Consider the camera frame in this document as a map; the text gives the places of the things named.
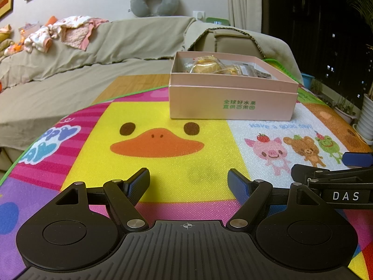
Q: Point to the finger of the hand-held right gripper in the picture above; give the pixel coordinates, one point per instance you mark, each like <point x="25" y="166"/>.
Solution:
<point x="303" y="172"/>
<point x="358" y="159"/>

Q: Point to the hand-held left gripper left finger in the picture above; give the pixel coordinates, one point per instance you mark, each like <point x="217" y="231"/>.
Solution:
<point x="137" y="182"/>

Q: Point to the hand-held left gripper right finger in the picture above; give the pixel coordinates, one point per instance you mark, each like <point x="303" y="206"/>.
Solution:
<point x="237" y="184"/>

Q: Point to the clear packet round red label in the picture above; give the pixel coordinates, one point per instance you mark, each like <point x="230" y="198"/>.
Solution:
<point x="256" y="71"/>

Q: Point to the white ribbed plant pot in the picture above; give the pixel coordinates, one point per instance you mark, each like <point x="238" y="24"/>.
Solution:
<point x="367" y="116"/>

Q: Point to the white pot with grass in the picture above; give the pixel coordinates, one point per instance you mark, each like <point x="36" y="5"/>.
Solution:
<point x="348" y="116"/>

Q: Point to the colourful cartoon play mat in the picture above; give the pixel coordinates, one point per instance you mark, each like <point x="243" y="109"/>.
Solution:
<point x="174" y="157"/>

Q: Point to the small green potted plant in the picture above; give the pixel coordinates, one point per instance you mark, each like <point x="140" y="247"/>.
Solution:
<point x="317" y="87"/>

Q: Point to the blue plastic basin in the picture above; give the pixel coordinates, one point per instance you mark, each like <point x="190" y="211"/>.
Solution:
<point x="308" y="79"/>

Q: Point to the wooden table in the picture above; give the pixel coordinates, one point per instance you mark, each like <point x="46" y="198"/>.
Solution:
<point x="137" y="86"/>

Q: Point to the beige fringed armrest cloth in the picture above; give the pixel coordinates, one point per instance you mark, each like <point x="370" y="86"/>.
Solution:
<point x="276" y="49"/>

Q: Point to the beige sofa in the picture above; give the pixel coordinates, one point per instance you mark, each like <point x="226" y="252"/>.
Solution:
<point x="233" y="43"/>

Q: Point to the beige sofa cover cloth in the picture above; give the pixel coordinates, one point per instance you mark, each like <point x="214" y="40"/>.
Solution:
<point x="131" y="40"/>

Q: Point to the dark glass window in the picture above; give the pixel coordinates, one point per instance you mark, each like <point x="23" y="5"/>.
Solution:
<point x="314" y="20"/>

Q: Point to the green digital clock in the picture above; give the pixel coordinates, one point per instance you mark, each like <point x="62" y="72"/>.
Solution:
<point x="217" y="21"/>

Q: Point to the white floral baby garment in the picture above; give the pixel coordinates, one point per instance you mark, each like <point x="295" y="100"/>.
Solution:
<point x="38" y="40"/>

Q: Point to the cream curtain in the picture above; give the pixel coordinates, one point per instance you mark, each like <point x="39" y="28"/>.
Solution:
<point x="243" y="0"/>

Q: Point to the orange cloth item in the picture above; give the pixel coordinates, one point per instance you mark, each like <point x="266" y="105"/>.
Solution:
<point x="51" y="21"/>

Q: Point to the yellow plush cloth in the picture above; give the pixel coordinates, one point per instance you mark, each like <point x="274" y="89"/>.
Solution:
<point x="4" y="46"/>

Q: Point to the white wall socket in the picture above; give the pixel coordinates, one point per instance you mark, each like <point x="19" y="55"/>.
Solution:
<point x="198" y="16"/>

